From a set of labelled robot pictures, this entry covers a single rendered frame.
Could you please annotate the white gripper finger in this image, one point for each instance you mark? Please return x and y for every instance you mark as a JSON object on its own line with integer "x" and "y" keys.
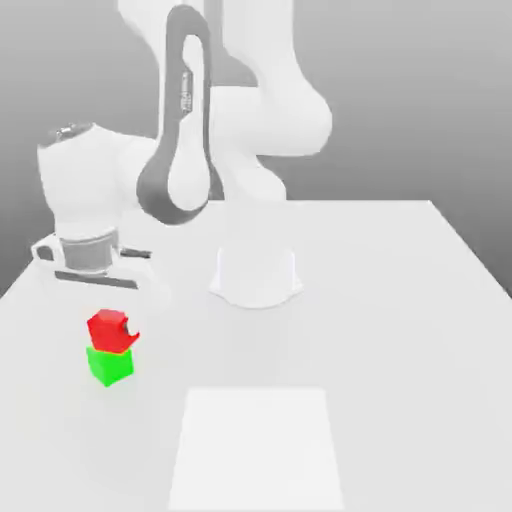
{"x": 132, "y": 324}

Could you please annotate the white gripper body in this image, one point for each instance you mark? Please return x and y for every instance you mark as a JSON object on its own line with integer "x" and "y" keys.
{"x": 100, "y": 296}

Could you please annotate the small red cube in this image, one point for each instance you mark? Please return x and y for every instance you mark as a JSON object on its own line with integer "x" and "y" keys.
{"x": 107, "y": 330}

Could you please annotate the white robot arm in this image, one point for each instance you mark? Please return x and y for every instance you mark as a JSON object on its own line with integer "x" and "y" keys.
{"x": 280, "y": 120}

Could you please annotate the small green cube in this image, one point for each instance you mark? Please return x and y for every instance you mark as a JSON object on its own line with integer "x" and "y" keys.
{"x": 108, "y": 366}

